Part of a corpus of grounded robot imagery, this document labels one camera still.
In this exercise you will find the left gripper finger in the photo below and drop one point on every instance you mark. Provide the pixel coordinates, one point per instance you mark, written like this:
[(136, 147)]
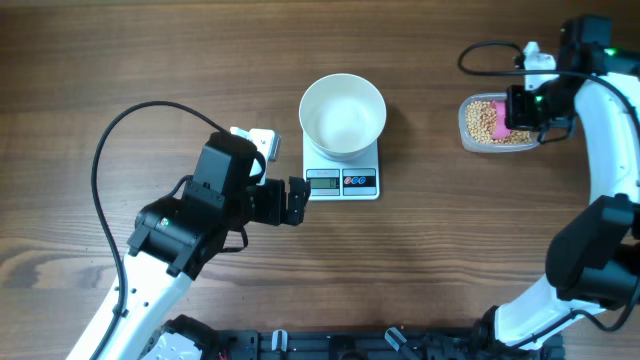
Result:
[(299, 192), (295, 215)]

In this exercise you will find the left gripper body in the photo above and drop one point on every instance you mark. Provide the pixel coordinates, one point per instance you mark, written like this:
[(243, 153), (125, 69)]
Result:
[(266, 202)]

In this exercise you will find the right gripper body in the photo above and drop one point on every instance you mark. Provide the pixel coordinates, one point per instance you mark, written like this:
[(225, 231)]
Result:
[(534, 109)]

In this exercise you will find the pile of yellow soybeans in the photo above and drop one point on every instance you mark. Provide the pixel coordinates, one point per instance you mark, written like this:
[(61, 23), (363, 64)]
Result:
[(480, 123)]

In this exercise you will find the pink plastic measuring scoop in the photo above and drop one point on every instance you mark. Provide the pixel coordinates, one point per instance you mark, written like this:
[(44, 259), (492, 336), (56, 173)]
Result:
[(501, 131)]

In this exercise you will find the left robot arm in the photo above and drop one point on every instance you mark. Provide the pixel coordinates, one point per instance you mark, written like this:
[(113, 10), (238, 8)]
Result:
[(173, 238)]

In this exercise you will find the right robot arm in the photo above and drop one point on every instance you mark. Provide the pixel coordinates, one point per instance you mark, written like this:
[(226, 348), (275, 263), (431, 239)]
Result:
[(589, 269)]

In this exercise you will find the white digital kitchen scale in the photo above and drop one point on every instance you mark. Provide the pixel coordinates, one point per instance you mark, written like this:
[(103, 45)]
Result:
[(355, 178)]

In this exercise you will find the white round bowl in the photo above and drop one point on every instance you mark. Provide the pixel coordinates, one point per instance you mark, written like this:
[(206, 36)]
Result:
[(342, 115)]

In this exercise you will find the clear plastic container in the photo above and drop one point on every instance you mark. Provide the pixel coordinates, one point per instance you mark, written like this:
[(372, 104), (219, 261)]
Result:
[(471, 145)]

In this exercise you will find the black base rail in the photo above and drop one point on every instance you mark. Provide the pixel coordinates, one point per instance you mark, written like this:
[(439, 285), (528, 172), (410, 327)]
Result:
[(449, 344)]

